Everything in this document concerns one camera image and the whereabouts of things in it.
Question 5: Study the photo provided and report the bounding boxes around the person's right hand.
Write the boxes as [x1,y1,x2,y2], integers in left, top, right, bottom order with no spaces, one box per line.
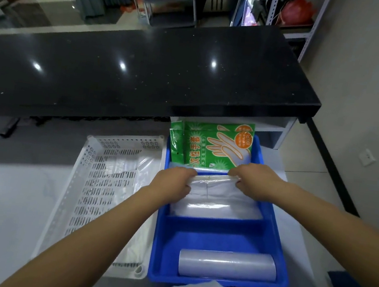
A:
[225,159,288,206]

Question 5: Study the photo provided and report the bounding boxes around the person's left hand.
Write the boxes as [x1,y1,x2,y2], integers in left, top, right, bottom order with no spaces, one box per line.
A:
[145,163,199,211]

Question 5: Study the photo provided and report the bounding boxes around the blue plastic tray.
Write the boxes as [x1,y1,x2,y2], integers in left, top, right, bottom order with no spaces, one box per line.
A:
[146,125,306,287]

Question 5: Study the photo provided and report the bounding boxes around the white perforated plastic basket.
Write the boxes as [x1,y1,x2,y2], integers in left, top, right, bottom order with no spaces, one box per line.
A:
[30,122,169,283]

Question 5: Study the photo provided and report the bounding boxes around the person's left forearm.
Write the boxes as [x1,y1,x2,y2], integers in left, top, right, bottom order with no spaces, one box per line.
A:
[0,169,171,287]

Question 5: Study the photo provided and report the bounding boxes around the person's right forearm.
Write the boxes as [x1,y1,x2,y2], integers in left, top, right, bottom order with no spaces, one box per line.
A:
[261,180,379,287]

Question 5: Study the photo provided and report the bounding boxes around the loose clear plastic bags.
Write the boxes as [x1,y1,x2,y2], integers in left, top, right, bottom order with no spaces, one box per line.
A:
[98,152,164,276]

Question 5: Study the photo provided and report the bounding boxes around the folded clear bags stack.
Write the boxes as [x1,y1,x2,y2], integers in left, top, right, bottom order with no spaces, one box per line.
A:
[169,195,265,227]

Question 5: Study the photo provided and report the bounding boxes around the white shelf unit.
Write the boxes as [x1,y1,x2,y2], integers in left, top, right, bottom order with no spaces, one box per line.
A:
[252,113,299,153]

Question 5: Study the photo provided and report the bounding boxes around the clear plastic film roll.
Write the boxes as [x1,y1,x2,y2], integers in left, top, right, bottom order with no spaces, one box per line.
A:
[176,244,280,287]

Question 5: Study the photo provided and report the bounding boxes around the black stone counter ledge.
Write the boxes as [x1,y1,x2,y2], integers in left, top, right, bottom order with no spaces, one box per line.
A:
[0,0,331,154]

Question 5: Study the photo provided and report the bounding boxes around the white metal rack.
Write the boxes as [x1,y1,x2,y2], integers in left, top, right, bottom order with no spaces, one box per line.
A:
[227,0,333,66]

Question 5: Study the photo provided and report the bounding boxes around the red plastic bag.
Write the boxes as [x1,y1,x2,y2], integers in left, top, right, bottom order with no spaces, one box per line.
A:
[278,0,318,30]

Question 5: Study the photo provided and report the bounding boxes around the black bag on rack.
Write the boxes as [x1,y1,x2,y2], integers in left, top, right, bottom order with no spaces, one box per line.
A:
[249,0,297,28]

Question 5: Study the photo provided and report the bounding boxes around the blue cloth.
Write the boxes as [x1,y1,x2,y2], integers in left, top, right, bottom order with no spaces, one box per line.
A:
[230,0,253,28]

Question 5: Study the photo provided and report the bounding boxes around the grey metal trolley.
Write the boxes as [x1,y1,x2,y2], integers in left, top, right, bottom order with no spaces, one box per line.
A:
[140,0,200,31]

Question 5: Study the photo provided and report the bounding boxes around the grey covered chair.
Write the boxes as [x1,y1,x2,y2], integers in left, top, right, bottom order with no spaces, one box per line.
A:
[68,0,108,23]

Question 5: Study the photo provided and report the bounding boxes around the white wall socket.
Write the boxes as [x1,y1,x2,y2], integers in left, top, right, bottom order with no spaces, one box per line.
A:
[357,147,379,169]

